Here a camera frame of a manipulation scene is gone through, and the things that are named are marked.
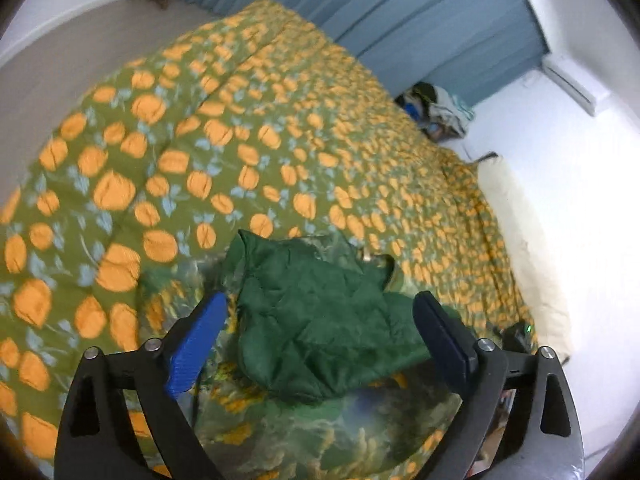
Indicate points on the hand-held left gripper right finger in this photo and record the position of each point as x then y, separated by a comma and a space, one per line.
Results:
445, 345

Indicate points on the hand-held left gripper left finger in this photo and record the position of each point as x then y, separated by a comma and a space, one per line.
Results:
192, 350

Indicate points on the green landscape print padded jacket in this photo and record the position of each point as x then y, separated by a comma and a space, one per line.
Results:
310, 320

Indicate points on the blue curtain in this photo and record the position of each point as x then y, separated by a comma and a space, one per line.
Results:
400, 15

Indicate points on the green quilt with orange flowers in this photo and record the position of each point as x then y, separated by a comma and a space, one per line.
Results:
200, 135

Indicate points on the white air conditioner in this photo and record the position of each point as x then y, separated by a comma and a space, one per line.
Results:
575, 82

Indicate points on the pile of folded clothes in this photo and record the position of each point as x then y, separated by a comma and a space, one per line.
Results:
440, 110

